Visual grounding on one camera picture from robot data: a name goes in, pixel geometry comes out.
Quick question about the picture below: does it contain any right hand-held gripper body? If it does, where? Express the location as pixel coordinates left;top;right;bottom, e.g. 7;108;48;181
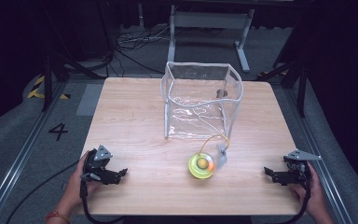
279;148;323;188

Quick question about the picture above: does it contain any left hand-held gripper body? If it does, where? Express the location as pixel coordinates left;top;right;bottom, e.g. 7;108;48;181
81;144;121;187

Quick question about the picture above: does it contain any yellow-green gyro ball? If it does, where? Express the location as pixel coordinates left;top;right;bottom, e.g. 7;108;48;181
187;151;215;180

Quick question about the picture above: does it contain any clear plastic bag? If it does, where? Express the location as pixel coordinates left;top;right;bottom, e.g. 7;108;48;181
160;61;244;140

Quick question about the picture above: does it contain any person's right hand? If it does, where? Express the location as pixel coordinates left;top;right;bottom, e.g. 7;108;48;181
290;161;328;217

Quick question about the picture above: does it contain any person's left hand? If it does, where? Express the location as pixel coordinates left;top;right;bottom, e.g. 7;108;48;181
62;150;104;210

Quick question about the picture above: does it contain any clear plastic tag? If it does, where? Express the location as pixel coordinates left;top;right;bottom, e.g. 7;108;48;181
215;143;229;168

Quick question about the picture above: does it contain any black tripod stand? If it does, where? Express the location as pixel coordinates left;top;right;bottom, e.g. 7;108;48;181
256;57;310;119
40;0;108;112

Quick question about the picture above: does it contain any yellow and black floor tape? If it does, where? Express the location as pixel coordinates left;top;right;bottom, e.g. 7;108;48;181
26;75;72;101

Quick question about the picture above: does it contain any grey metal stand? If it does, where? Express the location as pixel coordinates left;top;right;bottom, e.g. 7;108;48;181
167;4;256;74

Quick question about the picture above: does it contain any aluminium floor rail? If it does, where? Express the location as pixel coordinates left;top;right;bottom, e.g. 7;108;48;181
282;86;354;224
0;81;68;224

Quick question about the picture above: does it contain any thick black gripper cable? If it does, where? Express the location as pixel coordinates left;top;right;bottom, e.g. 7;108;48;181
79;178;126;224

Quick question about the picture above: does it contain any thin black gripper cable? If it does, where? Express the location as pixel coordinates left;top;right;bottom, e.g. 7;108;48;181
5;160;82;224

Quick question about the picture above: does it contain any red bracelet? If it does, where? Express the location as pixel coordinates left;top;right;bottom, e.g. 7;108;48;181
44;211;72;224

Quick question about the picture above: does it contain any yellow cord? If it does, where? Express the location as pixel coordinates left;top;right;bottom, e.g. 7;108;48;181
198;133;231;156

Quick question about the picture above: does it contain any bundle of floor cables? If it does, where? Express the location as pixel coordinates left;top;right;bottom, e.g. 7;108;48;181
114;25;172;77

